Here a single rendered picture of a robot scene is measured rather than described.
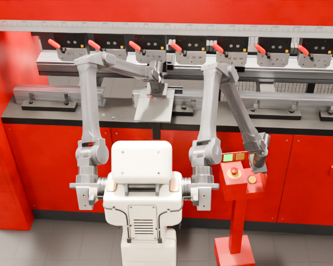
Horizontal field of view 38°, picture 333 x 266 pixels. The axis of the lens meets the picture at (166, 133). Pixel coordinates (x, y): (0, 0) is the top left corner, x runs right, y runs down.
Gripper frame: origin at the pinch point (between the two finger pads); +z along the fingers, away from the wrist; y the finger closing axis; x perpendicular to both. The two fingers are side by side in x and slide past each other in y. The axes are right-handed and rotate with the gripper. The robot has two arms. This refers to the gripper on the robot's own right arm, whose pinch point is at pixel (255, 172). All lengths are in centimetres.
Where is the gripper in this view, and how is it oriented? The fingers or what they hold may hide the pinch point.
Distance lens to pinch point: 239.7
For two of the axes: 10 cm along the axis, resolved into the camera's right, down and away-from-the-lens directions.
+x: -9.9, 0.9, -0.5
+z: 0.1, 5.6, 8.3
